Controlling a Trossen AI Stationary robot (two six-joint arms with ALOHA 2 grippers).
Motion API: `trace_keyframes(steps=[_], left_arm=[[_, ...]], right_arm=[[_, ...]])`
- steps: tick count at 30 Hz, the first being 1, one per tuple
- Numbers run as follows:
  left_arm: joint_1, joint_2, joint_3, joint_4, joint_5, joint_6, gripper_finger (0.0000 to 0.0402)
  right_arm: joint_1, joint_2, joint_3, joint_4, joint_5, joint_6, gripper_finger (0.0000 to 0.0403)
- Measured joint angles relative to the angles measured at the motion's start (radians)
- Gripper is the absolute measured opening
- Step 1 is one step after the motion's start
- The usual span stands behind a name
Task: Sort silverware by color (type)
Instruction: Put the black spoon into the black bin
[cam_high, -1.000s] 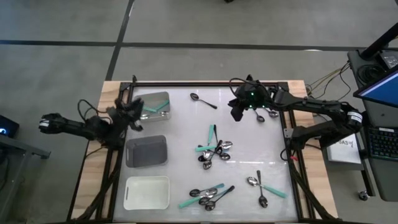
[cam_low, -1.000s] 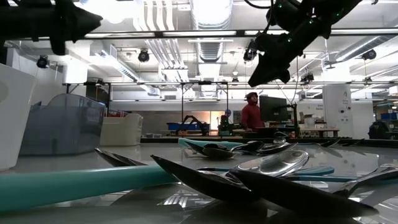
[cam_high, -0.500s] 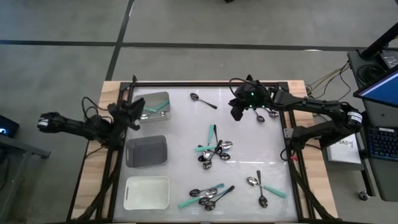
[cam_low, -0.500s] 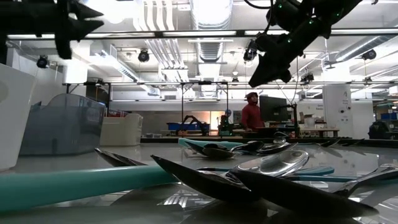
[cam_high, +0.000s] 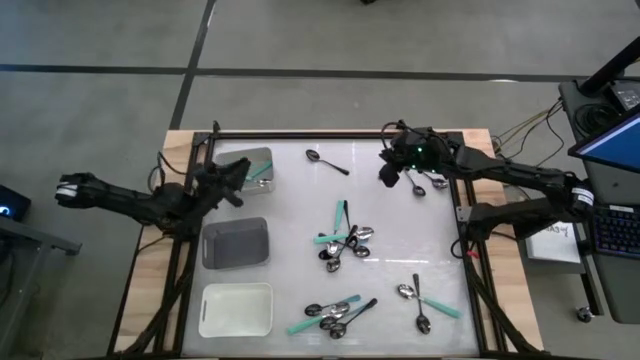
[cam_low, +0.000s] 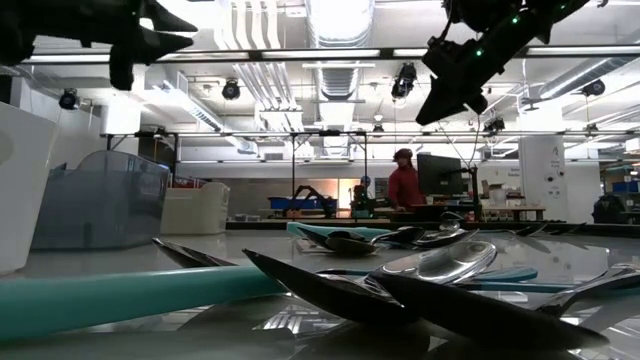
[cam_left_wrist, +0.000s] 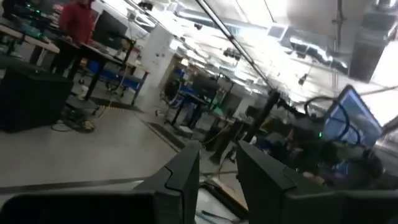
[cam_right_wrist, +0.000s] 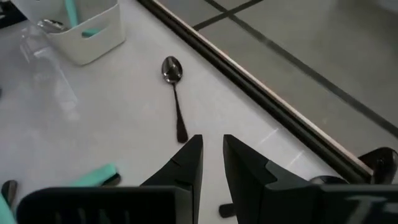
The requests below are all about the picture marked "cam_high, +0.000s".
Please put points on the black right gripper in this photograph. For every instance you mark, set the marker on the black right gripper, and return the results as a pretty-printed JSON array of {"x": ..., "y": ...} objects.
[{"x": 422, "y": 152}]

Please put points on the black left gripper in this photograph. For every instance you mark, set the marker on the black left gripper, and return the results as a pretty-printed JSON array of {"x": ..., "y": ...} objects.
[{"x": 215, "y": 181}]

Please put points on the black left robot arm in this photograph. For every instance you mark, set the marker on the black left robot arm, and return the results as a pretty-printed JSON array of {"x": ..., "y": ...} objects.
[{"x": 115, "y": 197}]

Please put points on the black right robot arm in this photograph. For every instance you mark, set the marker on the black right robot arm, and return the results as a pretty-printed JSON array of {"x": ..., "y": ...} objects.
[{"x": 520, "y": 175}]

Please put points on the light grey plastic bin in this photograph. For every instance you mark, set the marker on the light grey plastic bin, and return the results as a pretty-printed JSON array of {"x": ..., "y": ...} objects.
[{"x": 260, "y": 152}]

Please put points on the dark grey plastic bin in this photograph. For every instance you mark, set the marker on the dark grey plastic bin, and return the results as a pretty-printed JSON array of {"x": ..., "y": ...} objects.
[{"x": 235, "y": 245}]

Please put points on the white plastic bin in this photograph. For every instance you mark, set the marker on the white plastic bin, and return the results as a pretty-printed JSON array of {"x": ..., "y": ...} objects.
[{"x": 235, "y": 310}]

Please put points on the wooden workbench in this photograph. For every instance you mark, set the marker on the wooden workbench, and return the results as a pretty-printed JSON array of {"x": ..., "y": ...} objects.
[{"x": 140, "y": 270}]

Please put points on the white paper sheet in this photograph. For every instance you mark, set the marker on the white paper sheet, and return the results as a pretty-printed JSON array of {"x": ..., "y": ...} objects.
[{"x": 555, "y": 247}]

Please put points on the grey side table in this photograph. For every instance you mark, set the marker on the grey side table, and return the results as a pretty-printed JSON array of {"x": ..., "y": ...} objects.
[{"x": 40, "y": 237}]

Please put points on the black device with blue light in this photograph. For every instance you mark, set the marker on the black device with blue light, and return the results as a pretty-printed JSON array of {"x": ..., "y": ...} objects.
[{"x": 12, "y": 202}]

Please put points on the monitor with blue screen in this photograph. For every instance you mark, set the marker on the monitor with blue screen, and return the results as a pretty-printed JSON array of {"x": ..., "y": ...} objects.
[{"x": 615, "y": 145}]

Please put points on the black keyboard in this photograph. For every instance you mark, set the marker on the black keyboard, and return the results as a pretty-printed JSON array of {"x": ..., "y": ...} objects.
[{"x": 617, "y": 232}]

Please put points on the black pole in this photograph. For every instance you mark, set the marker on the black pole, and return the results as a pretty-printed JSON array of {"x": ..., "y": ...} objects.
[{"x": 610, "y": 65}]

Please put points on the caster wheel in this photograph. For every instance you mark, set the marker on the caster wheel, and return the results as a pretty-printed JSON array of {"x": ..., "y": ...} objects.
[{"x": 584, "y": 314}]

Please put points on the black power adapter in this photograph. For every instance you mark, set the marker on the black power adapter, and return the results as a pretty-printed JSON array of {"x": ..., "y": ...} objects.
[{"x": 627, "y": 95}]

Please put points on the grey equipment cart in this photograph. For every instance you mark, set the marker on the grey equipment cart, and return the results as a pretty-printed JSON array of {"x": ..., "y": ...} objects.
[{"x": 620, "y": 290}]

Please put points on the black frame hook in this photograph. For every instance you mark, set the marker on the black frame hook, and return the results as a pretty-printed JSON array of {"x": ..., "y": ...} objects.
[{"x": 216, "y": 127}]

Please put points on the black aluminium table frame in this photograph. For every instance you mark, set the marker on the black aluminium table frame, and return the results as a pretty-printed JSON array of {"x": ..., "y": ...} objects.
[{"x": 325, "y": 135}]

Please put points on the metal bracket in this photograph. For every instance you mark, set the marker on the metal bracket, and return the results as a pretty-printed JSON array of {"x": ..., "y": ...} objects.
[{"x": 462, "y": 214}]

